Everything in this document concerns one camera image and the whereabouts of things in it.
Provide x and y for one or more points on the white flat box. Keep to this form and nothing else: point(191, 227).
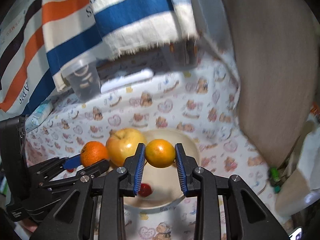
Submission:
point(125, 80)

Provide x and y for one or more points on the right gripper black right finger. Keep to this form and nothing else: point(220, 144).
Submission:
point(246, 215)

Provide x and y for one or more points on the striped Paris towel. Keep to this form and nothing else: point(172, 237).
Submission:
point(108, 29)

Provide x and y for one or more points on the baby wipes pack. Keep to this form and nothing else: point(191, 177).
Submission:
point(38, 116)

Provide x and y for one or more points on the clear plastic lidded container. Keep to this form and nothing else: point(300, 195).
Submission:
point(83, 77)

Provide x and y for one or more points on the orange mandarin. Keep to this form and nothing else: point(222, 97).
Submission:
point(160, 153)
point(93, 152)

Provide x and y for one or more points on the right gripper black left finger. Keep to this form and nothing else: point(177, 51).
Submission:
point(95, 201)

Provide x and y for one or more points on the green small object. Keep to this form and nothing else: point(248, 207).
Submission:
point(274, 179)

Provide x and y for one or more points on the cream round plate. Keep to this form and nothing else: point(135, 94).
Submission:
point(164, 182)

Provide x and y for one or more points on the baby bear print cloth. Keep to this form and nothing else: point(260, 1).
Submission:
point(200, 103)

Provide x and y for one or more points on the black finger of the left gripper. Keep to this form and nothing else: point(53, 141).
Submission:
point(93, 171)
point(70, 163)

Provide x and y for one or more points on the smartphone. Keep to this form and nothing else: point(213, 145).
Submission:
point(296, 234)

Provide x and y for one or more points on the beige upholstered headboard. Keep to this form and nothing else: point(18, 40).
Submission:
point(276, 54)

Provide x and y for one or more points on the large yellow apple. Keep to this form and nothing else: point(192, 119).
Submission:
point(123, 143)

